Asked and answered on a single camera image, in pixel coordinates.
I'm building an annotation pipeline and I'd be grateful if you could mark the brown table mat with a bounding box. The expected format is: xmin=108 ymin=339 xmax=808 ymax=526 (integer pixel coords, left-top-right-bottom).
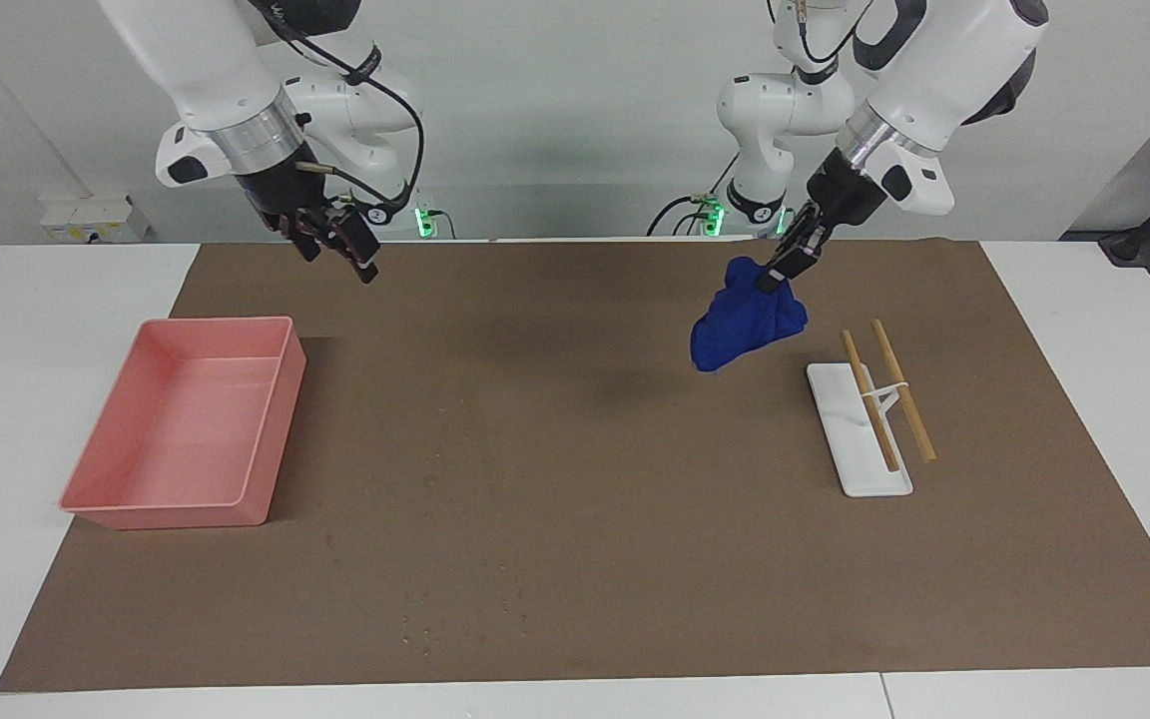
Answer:
xmin=0 ymin=238 xmax=1150 ymax=693

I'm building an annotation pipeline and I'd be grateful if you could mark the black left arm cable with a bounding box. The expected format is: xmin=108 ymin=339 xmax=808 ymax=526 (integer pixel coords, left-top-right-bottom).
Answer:
xmin=767 ymin=0 xmax=875 ymax=66

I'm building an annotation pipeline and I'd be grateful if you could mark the black base cable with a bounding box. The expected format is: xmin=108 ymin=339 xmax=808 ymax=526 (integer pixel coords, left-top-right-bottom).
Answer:
xmin=647 ymin=150 xmax=741 ymax=238

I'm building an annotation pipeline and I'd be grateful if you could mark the black stand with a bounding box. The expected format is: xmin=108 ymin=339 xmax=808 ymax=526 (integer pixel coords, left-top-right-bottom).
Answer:
xmin=1062 ymin=160 xmax=1150 ymax=266

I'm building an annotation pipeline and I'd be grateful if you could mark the white power strip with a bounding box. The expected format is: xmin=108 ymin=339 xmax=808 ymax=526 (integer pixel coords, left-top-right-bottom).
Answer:
xmin=41 ymin=195 xmax=152 ymax=244

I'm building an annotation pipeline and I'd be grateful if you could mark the blue cloth towel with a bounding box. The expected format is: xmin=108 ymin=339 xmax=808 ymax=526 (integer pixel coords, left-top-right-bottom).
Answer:
xmin=690 ymin=257 xmax=809 ymax=373

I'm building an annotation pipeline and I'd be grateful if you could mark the pink plastic bin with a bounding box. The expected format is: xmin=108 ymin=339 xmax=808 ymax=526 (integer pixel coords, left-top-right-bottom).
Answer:
xmin=59 ymin=317 xmax=307 ymax=530

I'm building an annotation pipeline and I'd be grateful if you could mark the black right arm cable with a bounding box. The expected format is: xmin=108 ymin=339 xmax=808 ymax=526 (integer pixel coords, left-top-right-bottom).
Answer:
xmin=266 ymin=0 xmax=426 ymax=216

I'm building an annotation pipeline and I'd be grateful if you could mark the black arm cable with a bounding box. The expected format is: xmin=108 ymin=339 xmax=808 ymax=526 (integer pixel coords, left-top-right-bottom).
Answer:
xmin=767 ymin=0 xmax=875 ymax=66
xmin=266 ymin=0 xmax=426 ymax=216

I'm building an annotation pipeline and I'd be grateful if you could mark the white rack with wooden rods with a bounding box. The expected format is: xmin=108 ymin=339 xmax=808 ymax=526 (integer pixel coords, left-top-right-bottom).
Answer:
xmin=807 ymin=319 xmax=938 ymax=498

